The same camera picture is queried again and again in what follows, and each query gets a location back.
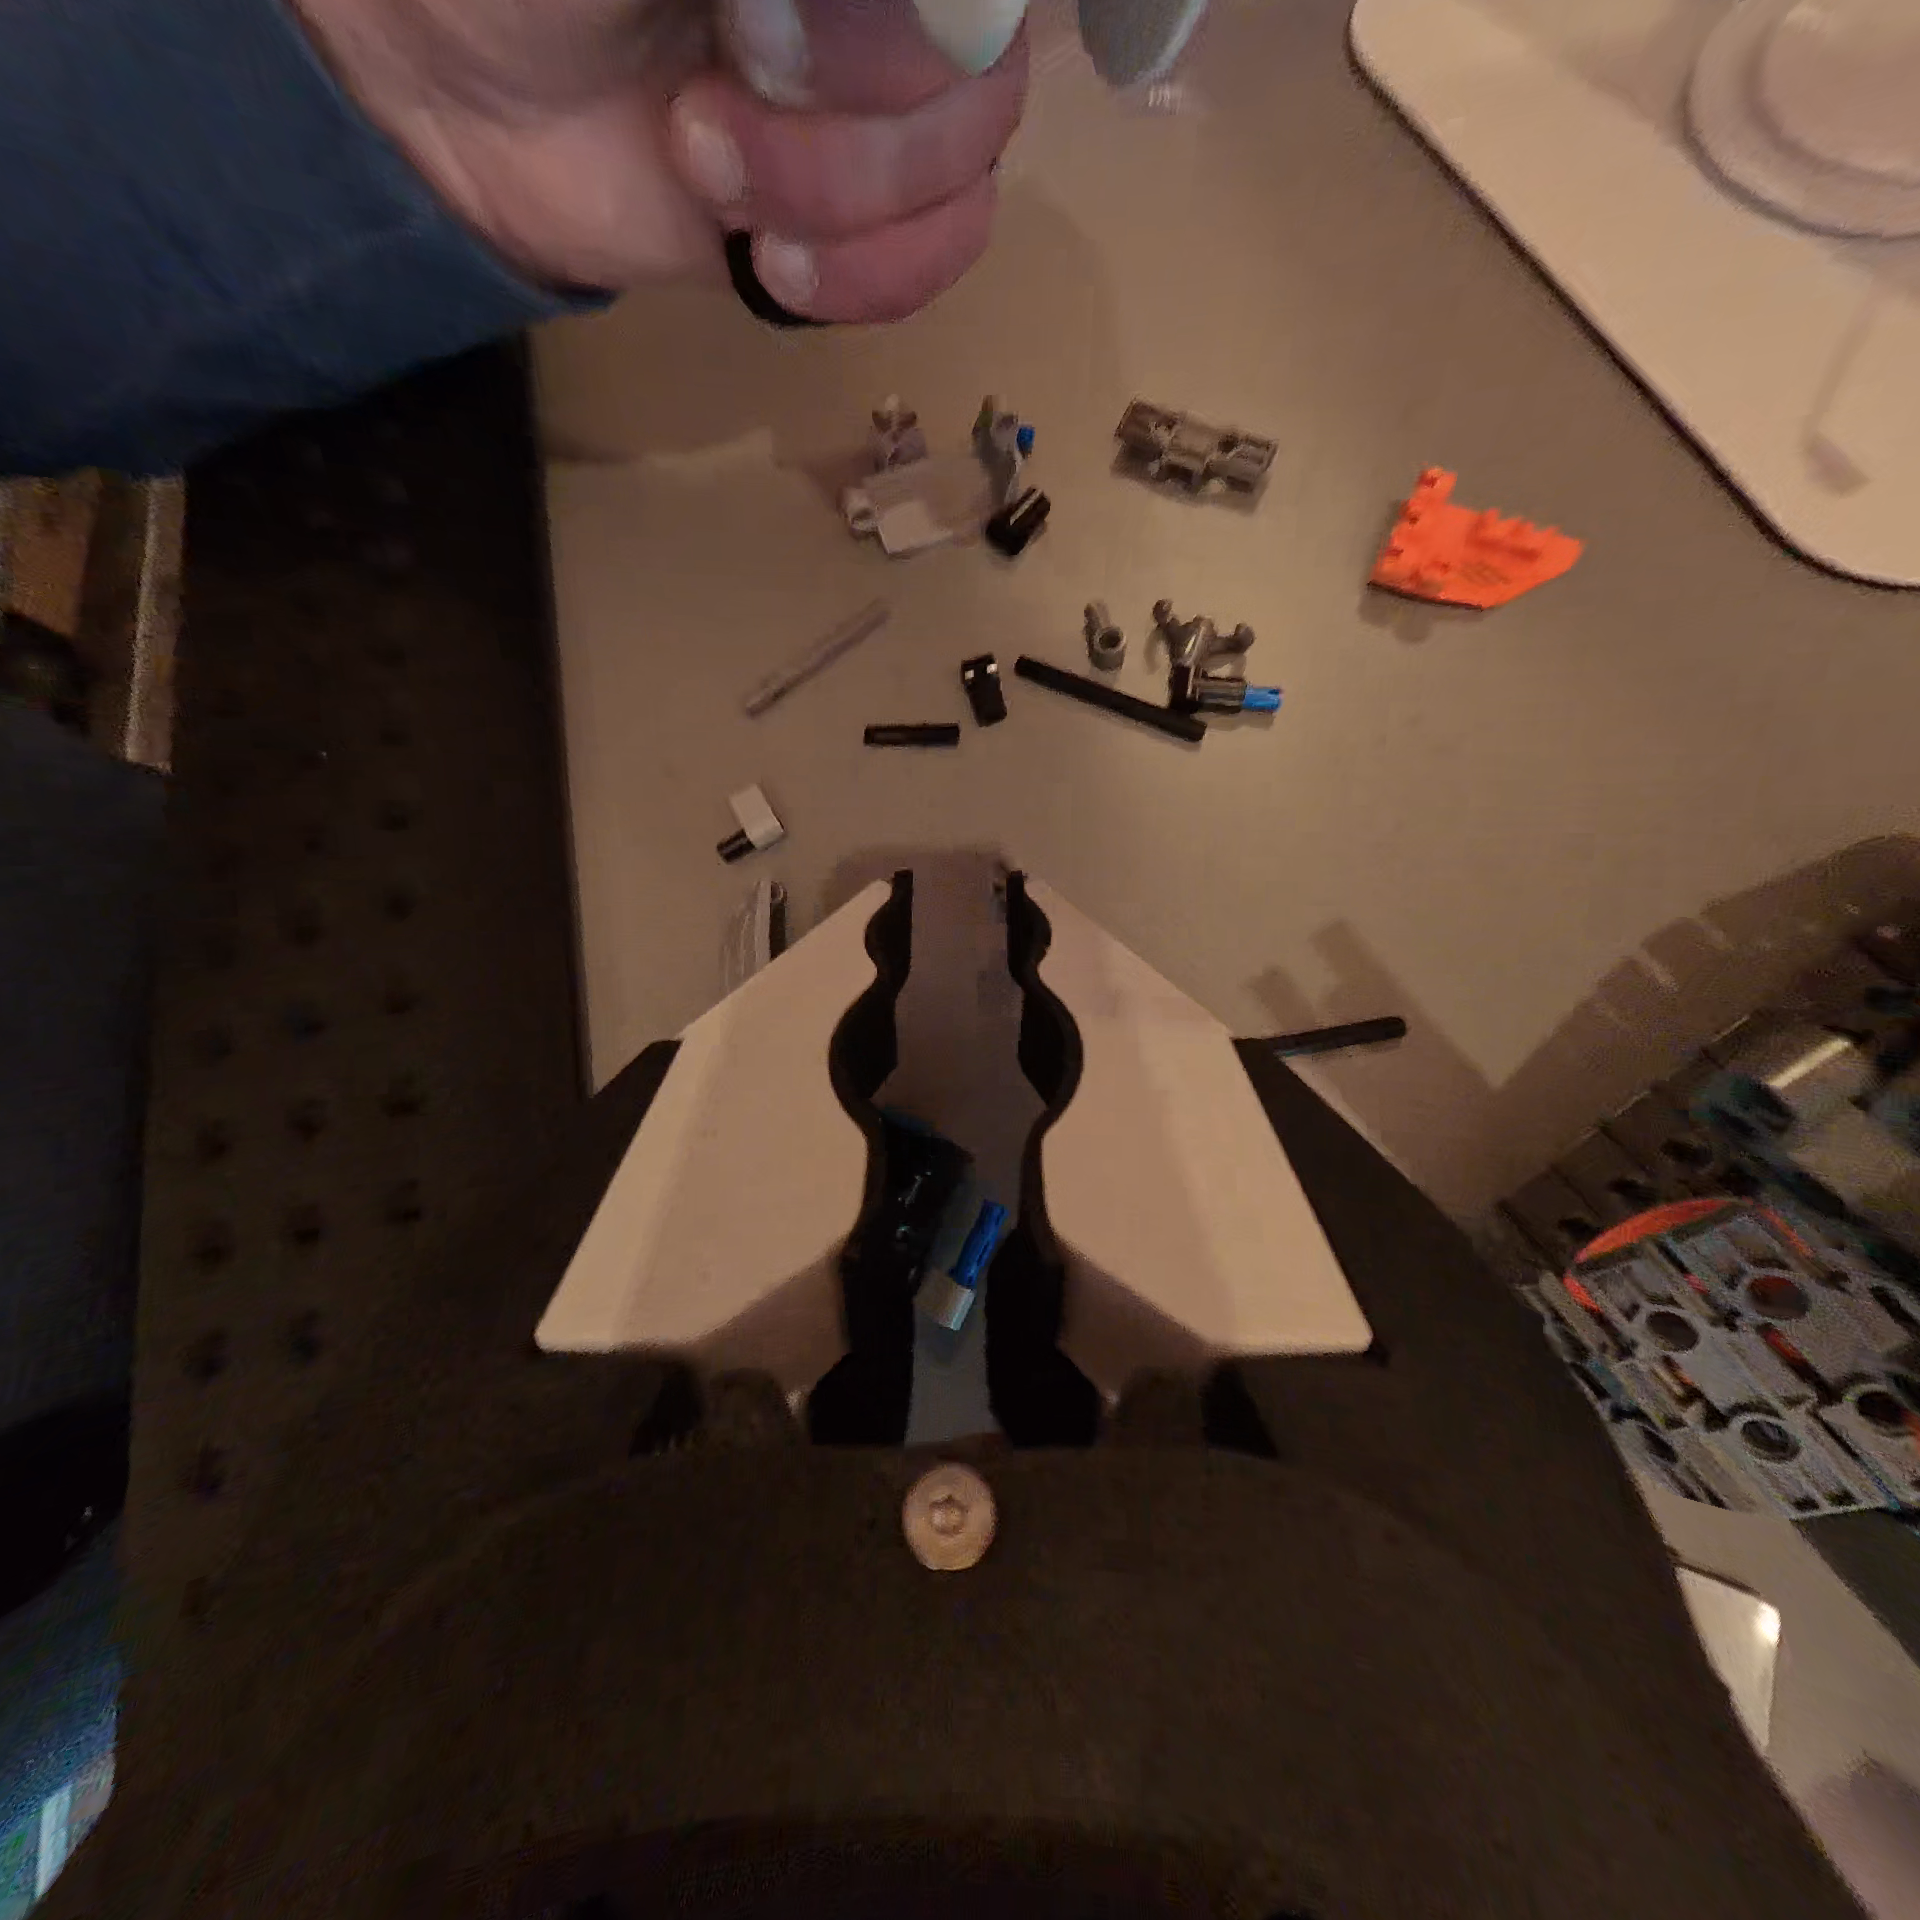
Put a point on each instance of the person's left hand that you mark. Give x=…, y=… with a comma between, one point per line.
x=600, y=136

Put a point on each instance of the long black axle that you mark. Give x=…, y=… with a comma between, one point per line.
x=1336, y=1036
x=1108, y=701

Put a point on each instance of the grey orange tracked toy robot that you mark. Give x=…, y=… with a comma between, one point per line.
x=1756, y=1320

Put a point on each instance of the grey double connector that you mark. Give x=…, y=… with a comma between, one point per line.
x=897, y=435

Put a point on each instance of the person's left forearm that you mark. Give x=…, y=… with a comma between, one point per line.
x=181, y=196

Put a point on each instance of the small black pin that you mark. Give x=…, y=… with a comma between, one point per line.
x=909, y=735

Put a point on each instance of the white book stand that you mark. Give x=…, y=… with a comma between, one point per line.
x=1650, y=225

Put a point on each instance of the grey grooved curved panel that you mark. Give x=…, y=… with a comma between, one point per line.
x=754, y=931

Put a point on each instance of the small grey pin connector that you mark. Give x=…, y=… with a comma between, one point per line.
x=1107, y=638

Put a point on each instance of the flat grey panel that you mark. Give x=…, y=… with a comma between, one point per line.
x=907, y=510

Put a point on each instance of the grey H-shaped connector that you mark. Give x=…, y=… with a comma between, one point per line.
x=1195, y=446

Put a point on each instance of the light grey connector black pin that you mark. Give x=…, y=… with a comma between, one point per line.
x=754, y=819

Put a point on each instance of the dark grey axle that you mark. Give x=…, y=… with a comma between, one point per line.
x=818, y=656

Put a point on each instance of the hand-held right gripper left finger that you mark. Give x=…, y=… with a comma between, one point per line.
x=704, y=1201

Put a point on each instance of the orange wedge brick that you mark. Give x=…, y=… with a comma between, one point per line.
x=1470, y=548

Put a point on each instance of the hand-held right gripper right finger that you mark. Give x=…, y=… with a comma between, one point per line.
x=1200, y=1201

